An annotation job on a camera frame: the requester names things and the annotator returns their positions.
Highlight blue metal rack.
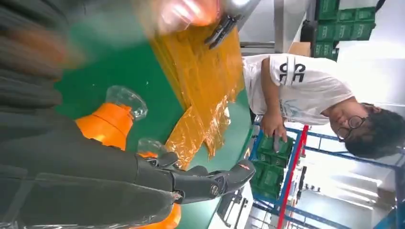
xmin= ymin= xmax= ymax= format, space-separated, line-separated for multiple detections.
xmin=246 ymin=123 xmax=405 ymax=229

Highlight green plastic crate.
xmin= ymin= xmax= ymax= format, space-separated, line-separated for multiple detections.
xmin=256 ymin=153 xmax=288 ymax=168
xmin=250 ymin=164 xmax=286 ymax=200
xmin=313 ymin=42 xmax=333 ymax=59
xmin=337 ymin=9 xmax=357 ymax=23
xmin=316 ymin=23 xmax=336 ymax=42
xmin=316 ymin=0 xmax=341 ymax=21
xmin=257 ymin=134 xmax=295 ymax=159
xmin=350 ymin=21 xmax=375 ymax=41
xmin=354 ymin=7 xmax=376 ymax=23
xmin=333 ymin=22 xmax=353 ymax=41

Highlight person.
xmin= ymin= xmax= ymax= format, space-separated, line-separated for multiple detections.
xmin=242 ymin=53 xmax=405 ymax=160

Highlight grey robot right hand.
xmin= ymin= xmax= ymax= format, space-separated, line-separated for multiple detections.
xmin=0 ymin=105 xmax=256 ymax=229

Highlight yellow plastic sheet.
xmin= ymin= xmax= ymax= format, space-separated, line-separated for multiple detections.
xmin=150 ymin=22 xmax=246 ymax=170

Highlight cardboard box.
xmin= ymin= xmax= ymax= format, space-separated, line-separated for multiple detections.
xmin=288 ymin=42 xmax=312 ymax=58

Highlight red metal beam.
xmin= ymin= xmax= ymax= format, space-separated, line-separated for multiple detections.
xmin=277 ymin=125 xmax=309 ymax=229

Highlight black round glasses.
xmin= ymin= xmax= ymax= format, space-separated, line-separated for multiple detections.
xmin=336 ymin=115 xmax=366 ymax=141

